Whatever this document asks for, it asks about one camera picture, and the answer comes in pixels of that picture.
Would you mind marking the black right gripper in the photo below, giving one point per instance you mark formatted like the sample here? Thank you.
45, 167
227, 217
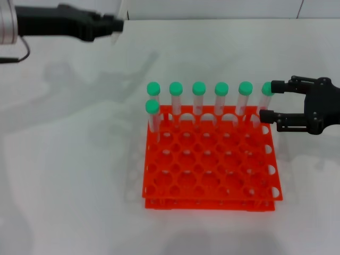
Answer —
322, 106

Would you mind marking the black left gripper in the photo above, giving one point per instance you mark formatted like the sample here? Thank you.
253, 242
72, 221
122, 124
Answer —
53, 21

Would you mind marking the orange plastic test tube rack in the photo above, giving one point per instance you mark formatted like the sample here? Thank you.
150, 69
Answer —
212, 170

